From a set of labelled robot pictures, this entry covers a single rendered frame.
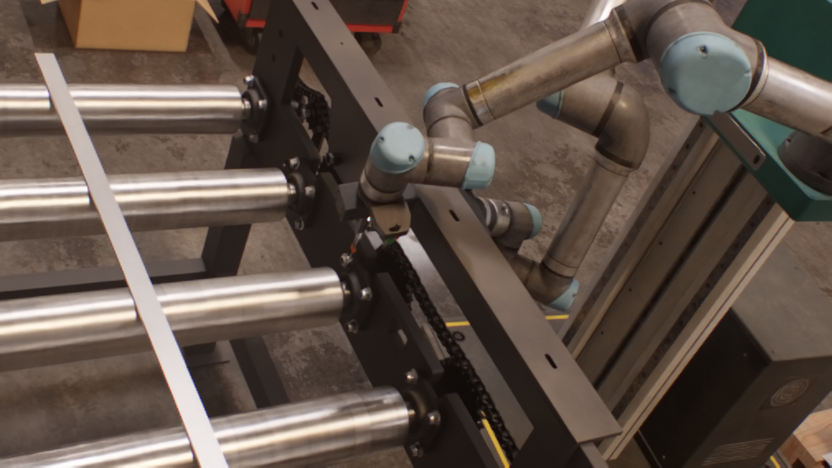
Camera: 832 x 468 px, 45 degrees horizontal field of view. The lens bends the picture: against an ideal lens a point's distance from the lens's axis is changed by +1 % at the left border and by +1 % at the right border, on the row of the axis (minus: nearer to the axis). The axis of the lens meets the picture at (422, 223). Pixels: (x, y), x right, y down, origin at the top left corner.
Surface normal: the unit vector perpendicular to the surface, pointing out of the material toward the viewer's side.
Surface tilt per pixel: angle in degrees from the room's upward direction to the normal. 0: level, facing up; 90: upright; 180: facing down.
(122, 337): 70
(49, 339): 54
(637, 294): 90
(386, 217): 26
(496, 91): 60
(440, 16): 0
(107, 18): 90
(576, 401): 0
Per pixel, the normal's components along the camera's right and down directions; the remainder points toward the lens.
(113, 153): 0.32, -0.73
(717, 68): -0.02, 0.62
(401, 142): 0.22, -0.39
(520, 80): -0.24, 0.02
